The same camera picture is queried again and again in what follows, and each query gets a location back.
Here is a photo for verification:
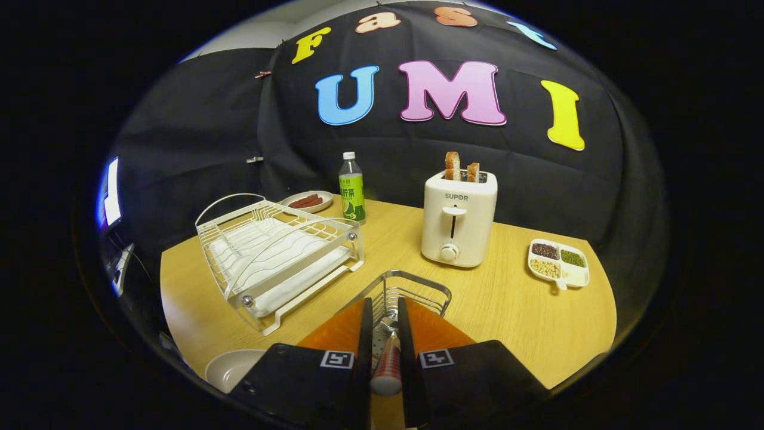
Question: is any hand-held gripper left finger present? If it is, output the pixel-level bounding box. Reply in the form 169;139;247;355
229;297;374;430

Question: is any grey round plate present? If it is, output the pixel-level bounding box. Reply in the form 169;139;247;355
205;349;267;394

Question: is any metal wire basket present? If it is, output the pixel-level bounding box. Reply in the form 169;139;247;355
343;270;452;371

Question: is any green label drink bottle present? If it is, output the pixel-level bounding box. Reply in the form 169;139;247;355
338;152;366;225

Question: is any spoon with red checked handle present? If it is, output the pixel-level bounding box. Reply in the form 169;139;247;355
370;315;403;397

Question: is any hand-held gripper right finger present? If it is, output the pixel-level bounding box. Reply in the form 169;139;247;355
397;296;550;429

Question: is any bright screen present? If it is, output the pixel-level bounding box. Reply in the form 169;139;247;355
98;156;123;231

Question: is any white divided bean dish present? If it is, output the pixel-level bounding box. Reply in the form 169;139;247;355
527;238;590;291

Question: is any black backdrop cloth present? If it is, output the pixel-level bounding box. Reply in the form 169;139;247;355
110;0;669;335

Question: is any white toaster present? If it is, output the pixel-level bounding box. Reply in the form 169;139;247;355
421;170;498;268

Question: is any small grey meat plate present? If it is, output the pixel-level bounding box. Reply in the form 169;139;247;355
279;191;334;214

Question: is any white wire dish rack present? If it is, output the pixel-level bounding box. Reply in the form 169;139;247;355
195;193;365;336

